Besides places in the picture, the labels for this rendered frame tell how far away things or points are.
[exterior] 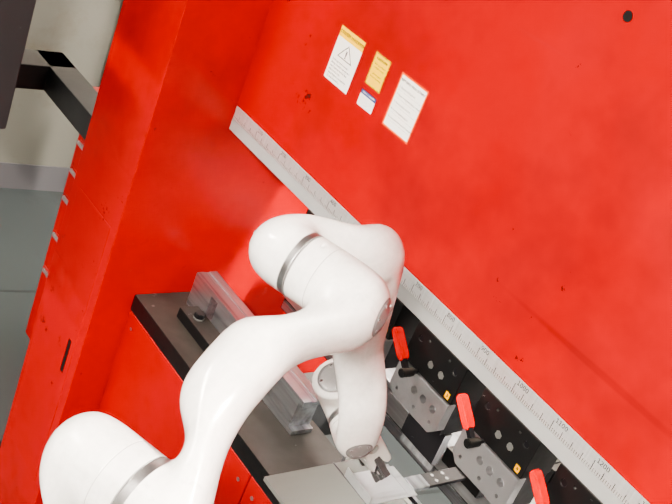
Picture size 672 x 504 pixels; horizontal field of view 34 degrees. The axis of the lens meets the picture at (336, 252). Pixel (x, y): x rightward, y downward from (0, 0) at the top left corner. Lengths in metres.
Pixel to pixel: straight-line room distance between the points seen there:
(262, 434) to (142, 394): 0.42
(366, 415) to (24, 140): 3.20
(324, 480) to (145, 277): 0.80
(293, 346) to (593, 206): 0.61
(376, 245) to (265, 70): 0.95
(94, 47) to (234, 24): 2.28
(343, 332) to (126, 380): 1.40
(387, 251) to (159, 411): 1.18
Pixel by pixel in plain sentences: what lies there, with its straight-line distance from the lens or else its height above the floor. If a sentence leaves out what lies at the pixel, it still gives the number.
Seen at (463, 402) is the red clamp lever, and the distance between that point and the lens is 2.00.
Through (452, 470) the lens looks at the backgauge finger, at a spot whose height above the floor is 1.00.
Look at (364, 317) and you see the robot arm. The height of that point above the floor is 1.61.
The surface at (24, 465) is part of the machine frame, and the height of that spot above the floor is 0.24.
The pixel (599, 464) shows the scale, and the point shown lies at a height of 1.39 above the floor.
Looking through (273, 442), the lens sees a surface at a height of 0.87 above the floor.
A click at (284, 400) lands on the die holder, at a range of 2.48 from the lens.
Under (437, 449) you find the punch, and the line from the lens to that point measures 2.16.
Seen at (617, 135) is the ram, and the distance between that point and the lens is 1.81.
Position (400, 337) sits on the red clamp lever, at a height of 1.30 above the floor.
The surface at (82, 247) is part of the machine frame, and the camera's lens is 2.76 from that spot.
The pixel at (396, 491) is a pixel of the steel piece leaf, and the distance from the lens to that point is 2.24.
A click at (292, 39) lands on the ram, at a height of 1.62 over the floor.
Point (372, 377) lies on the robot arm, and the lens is 1.82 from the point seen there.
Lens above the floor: 2.32
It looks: 26 degrees down
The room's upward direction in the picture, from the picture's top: 22 degrees clockwise
